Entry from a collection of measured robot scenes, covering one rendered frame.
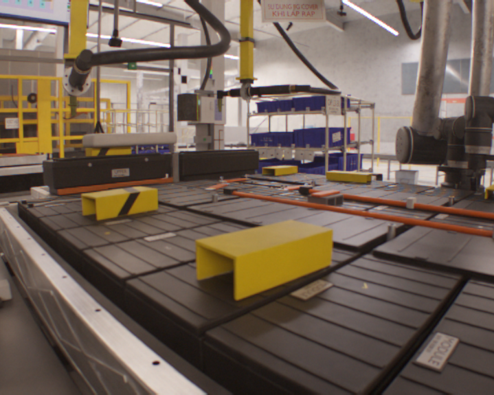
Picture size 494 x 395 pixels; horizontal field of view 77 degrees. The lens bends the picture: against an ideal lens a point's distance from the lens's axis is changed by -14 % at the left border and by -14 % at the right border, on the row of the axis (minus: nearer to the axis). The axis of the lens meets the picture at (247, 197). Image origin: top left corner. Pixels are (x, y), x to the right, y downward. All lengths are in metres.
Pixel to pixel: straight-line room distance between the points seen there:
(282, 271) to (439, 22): 1.56
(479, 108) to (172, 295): 1.32
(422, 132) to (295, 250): 1.56
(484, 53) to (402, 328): 1.63
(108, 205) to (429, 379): 0.63
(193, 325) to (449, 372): 0.20
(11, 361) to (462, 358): 0.51
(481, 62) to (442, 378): 1.68
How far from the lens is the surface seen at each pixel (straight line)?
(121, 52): 0.77
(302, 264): 0.41
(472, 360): 0.30
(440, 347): 0.30
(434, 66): 1.82
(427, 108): 1.86
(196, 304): 0.35
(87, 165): 1.23
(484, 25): 1.87
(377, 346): 0.29
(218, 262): 0.41
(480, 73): 1.85
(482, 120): 1.49
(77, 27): 1.15
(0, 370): 0.54
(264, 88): 1.73
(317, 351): 0.28
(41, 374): 0.51
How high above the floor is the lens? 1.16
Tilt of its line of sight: 9 degrees down
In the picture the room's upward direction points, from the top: straight up
